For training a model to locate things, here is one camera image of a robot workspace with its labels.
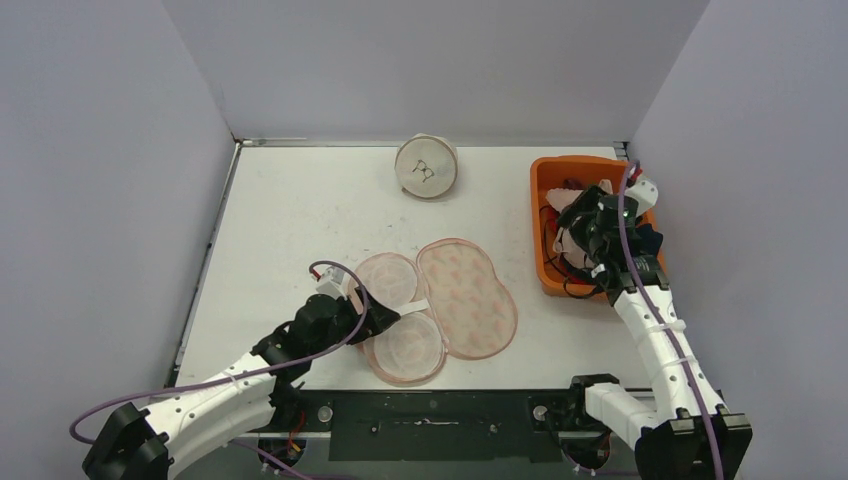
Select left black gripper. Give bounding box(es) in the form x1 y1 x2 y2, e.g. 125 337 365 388
310 286 399 357

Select beige pink lace bra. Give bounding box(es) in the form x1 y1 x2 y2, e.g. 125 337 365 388
545 179 613 271

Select floral mesh laundry bag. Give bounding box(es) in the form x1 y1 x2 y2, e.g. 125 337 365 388
355 238 518 386

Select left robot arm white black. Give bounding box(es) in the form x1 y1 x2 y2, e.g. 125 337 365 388
82 288 402 479

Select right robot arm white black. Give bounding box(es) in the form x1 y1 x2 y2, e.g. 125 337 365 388
557 186 753 479

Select round white mesh laundry bag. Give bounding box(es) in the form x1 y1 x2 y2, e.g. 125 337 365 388
394 134 459 200

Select maroon garment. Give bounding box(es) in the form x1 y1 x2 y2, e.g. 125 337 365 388
562 178 585 190

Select orange plastic bin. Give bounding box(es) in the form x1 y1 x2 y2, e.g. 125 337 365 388
530 155 670 299

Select navy blue garment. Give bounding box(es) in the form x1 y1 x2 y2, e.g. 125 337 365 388
636 223 664 256

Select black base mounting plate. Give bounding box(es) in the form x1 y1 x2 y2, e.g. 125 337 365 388
231 389 631 465

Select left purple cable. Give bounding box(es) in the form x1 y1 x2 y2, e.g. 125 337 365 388
69 260 370 480

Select red black strappy garment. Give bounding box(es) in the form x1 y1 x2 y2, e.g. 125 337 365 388
539 205 589 285

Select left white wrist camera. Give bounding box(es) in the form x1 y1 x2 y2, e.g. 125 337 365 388
315 265 349 299

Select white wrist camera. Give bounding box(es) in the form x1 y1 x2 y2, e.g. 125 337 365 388
315 265 349 299
625 174 659 216

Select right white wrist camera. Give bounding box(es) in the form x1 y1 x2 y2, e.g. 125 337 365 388
625 174 659 216

